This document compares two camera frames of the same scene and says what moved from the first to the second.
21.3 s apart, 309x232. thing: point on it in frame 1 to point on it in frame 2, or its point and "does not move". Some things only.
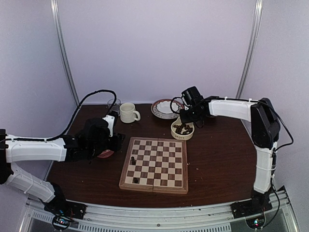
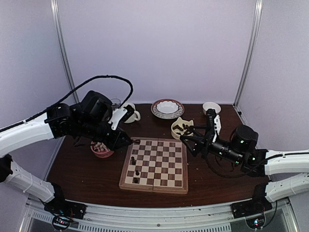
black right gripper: [184, 119] to [199, 142]
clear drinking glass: [116, 109] does not move
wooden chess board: [155, 165] does not move
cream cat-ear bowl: [183, 131] does not move
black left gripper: [118, 140] to [116, 142]
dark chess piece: [133, 161] does not move
